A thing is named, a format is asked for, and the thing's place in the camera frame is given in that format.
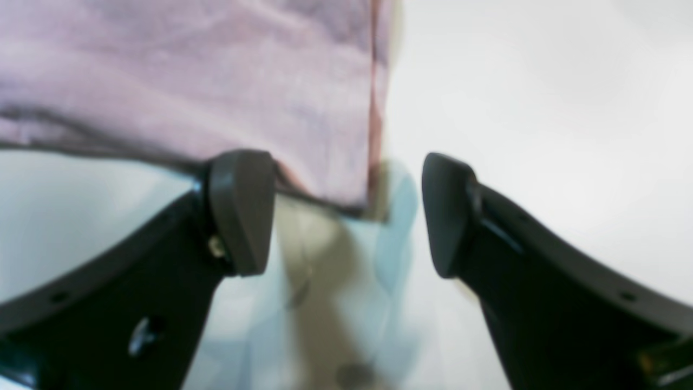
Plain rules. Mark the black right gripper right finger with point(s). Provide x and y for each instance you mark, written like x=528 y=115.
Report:
x=558 y=319

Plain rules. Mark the pink t-shirt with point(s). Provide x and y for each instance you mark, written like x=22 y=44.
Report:
x=178 y=82

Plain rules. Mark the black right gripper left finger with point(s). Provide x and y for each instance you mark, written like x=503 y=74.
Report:
x=132 y=318

